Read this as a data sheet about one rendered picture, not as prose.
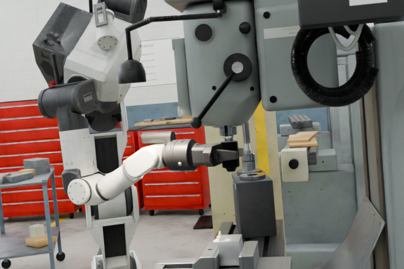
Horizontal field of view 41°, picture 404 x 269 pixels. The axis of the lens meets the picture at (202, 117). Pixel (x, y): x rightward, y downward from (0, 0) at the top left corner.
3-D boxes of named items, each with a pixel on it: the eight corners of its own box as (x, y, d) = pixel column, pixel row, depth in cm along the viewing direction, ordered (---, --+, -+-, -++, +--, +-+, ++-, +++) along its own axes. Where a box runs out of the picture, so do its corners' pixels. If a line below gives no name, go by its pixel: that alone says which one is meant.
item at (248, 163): (250, 169, 199) (249, 154, 199) (258, 170, 195) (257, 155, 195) (240, 170, 197) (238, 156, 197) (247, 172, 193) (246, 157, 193)
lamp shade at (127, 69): (115, 84, 144) (112, 61, 144) (140, 83, 147) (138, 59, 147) (123, 83, 138) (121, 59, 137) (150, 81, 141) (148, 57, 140)
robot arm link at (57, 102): (45, 133, 167) (39, 89, 167) (64, 131, 175) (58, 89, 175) (77, 129, 163) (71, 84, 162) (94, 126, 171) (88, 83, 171)
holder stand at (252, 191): (240, 238, 181) (235, 179, 180) (235, 222, 203) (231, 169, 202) (277, 235, 181) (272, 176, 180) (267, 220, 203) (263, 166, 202)
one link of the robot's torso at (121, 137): (89, 218, 217) (78, 102, 218) (134, 212, 220) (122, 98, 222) (89, 223, 202) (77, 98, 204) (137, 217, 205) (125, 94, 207)
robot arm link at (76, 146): (58, 206, 165) (48, 133, 165) (84, 197, 177) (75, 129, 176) (89, 205, 160) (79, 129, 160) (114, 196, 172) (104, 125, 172)
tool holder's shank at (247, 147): (249, 152, 198) (246, 121, 197) (254, 152, 195) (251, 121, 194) (241, 153, 196) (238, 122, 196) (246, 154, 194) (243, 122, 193)
